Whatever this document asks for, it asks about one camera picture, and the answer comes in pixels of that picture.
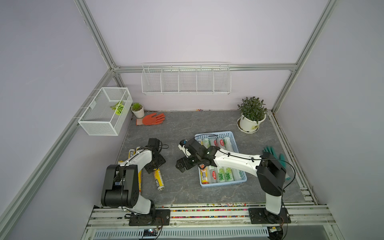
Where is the yellow red wrap roll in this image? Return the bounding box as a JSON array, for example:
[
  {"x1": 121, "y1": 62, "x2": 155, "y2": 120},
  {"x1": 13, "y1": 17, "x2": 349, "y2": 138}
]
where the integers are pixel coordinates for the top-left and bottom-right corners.
[{"x1": 199, "y1": 164, "x2": 209, "y2": 185}]

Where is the light blue plastic basket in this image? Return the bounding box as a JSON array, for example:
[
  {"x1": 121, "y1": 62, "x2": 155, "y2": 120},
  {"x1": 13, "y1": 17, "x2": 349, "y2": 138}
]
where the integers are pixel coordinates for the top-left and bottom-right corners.
[{"x1": 195, "y1": 131, "x2": 248, "y2": 189}]

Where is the green grape wrap roll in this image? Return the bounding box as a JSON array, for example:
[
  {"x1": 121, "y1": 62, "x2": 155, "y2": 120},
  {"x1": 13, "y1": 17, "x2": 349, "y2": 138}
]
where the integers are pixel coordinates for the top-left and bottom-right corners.
[
  {"x1": 203, "y1": 138, "x2": 217, "y2": 184},
  {"x1": 210, "y1": 139, "x2": 226, "y2": 183}
]

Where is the white green wrap roll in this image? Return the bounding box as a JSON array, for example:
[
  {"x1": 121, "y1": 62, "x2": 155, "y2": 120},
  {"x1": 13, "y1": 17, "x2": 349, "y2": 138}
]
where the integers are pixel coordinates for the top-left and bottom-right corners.
[
  {"x1": 219, "y1": 138, "x2": 234, "y2": 182},
  {"x1": 224, "y1": 137, "x2": 243, "y2": 181}
]

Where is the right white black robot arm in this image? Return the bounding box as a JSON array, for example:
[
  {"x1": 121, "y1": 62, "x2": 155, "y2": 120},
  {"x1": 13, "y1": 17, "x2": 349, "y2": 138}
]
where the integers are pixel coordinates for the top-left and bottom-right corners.
[{"x1": 176, "y1": 139, "x2": 287, "y2": 217}]

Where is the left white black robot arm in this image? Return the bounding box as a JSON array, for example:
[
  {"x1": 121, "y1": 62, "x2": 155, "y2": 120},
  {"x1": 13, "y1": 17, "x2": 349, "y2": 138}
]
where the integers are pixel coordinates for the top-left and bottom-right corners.
[{"x1": 101, "y1": 138, "x2": 166, "y2": 215}]

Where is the red rubber glove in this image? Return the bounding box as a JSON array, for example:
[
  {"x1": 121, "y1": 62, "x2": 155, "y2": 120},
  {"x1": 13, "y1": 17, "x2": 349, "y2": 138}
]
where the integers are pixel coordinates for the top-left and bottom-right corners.
[{"x1": 136, "y1": 113, "x2": 166, "y2": 126}]

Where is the small potted succulent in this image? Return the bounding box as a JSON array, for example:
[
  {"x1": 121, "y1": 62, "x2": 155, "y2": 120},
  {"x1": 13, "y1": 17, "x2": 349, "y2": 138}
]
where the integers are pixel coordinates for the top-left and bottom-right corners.
[{"x1": 131, "y1": 103, "x2": 145, "y2": 119}]

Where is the green leaf toy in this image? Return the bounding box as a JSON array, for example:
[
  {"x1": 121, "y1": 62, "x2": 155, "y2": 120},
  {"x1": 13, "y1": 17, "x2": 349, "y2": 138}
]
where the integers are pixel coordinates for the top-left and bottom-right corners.
[{"x1": 111, "y1": 101, "x2": 125, "y2": 116}]

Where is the large potted green plant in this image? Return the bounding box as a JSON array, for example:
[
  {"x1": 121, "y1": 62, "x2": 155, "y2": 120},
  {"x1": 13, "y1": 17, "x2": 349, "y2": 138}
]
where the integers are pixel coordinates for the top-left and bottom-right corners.
[{"x1": 238, "y1": 97, "x2": 268, "y2": 134}]

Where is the green rubber glove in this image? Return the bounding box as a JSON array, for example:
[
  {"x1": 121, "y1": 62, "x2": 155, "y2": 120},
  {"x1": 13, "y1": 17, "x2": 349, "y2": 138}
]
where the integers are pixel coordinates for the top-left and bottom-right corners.
[{"x1": 264, "y1": 146, "x2": 287, "y2": 168}]

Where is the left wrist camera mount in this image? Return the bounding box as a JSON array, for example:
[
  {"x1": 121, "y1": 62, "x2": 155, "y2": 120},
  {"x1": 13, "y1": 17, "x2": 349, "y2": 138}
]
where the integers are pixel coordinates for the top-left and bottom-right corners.
[{"x1": 178, "y1": 140, "x2": 190, "y2": 156}]

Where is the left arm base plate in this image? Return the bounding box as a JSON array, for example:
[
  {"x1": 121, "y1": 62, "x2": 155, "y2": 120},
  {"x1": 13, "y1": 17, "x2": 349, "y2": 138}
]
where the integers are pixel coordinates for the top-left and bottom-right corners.
[{"x1": 129, "y1": 209, "x2": 171, "y2": 227}]

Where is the white mesh wall basket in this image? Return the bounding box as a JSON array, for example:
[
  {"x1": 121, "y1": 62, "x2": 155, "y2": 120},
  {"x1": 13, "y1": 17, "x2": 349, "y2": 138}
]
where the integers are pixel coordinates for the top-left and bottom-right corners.
[{"x1": 78, "y1": 87, "x2": 133, "y2": 136}]

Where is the white slotted cable duct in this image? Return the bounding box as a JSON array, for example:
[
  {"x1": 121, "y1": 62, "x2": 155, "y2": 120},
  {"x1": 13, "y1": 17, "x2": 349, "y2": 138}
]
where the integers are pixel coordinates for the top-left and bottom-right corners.
[{"x1": 91, "y1": 227, "x2": 269, "y2": 240}]

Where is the white wire wall shelf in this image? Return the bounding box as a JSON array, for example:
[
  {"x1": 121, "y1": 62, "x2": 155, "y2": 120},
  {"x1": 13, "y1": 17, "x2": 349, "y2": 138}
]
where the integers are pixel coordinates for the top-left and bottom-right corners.
[{"x1": 141, "y1": 62, "x2": 232, "y2": 95}]

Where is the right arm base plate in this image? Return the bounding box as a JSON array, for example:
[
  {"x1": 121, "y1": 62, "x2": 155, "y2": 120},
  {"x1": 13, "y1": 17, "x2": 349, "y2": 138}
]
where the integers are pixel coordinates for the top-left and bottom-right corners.
[{"x1": 249, "y1": 208, "x2": 292, "y2": 225}]

